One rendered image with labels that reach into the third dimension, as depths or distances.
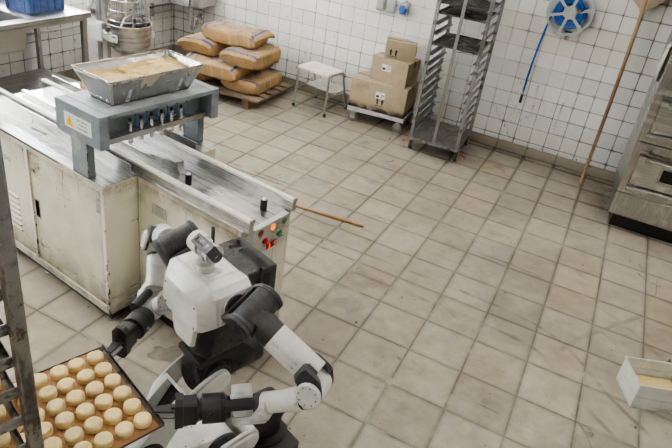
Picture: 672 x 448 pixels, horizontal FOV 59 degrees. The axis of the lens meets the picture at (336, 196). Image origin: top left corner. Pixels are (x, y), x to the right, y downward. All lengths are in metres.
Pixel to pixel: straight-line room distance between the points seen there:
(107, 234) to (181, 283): 1.22
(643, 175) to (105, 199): 3.95
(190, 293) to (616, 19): 4.88
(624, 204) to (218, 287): 4.06
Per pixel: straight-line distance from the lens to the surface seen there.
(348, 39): 6.68
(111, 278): 3.23
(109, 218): 3.04
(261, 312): 1.77
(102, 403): 1.97
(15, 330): 1.40
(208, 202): 2.70
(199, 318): 1.87
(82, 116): 2.89
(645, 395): 3.63
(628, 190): 5.23
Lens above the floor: 2.23
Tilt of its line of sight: 28 degrees down
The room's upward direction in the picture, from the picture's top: 9 degrees clockwise
